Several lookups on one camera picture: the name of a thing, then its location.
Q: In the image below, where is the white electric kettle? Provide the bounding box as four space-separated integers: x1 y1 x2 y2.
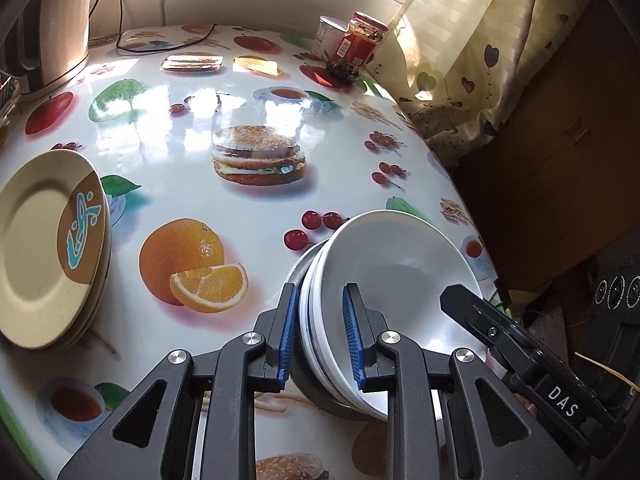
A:
1 0 90 101

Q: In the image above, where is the white paper cup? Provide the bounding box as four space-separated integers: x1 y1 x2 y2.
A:
311 15 348 61

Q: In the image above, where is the fruit print tablecloth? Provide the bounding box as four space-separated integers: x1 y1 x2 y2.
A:
1 25 496 479

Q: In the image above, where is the red-labelled glass jar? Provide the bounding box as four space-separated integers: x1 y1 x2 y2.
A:
326 11 388 82

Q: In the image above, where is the steel bowl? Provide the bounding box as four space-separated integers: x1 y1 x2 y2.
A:
290 347 371 422

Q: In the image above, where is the beige plate brown patch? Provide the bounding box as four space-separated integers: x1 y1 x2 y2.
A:
58 195 112 349
1 150 106 350

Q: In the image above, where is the white bowl blue stripe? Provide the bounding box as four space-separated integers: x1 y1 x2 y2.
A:
299 210 487 419

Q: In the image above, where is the heart pattern curtain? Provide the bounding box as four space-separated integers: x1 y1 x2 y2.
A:
368 0 590 167

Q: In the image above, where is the black kettle power cable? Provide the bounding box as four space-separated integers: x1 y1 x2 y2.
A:
89 0 219 54

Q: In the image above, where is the striped storage tray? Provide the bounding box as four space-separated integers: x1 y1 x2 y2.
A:
0 70 20 116

